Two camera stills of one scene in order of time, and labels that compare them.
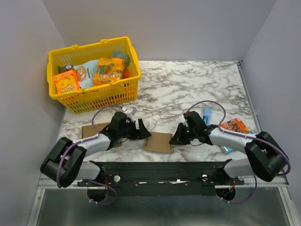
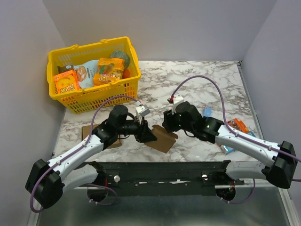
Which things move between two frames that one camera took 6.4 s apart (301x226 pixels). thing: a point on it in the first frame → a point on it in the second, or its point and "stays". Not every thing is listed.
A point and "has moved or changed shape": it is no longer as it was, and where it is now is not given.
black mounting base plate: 158,178 stays
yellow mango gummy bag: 109,70 stays
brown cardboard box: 159,142 has moved or changed shape
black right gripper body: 184,133 → 167,120
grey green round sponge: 122,55 stays
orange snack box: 66,82 stays
